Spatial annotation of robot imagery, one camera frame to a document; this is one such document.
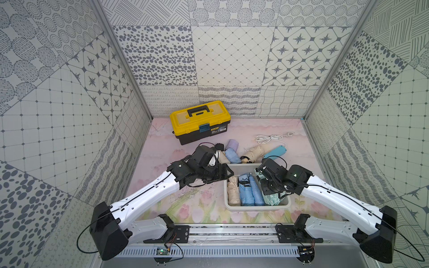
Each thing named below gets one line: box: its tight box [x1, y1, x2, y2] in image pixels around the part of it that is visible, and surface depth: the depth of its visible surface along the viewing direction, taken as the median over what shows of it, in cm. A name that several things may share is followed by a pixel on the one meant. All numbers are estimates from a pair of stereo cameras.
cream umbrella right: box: [239, 145, 265, 164], surface depth 97 cm
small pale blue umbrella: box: [224, 147, 242, 164], surface depth 95 cm
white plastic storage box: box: [246, 195, 292, 212], surface depth 74 cm
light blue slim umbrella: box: [248, 173, 258, 207], surface depth 83 cm
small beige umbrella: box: [217, 149, 231, 165], surface depth 94 cm
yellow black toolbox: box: [169, 100, 232, 146], surface depth 100 cm
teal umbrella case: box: [263, 145, 287, 159], surface depth 103 cm
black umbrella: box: [214, 142, 224, 152], surface depth 104 cm
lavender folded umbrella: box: [226, 139, 240, 152], surface depth 107 cm
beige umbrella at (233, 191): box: [227, 175, 241, 207], surface depth 84 cm
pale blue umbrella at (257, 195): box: [248, 174, 265, 207], surface depth 82 cm
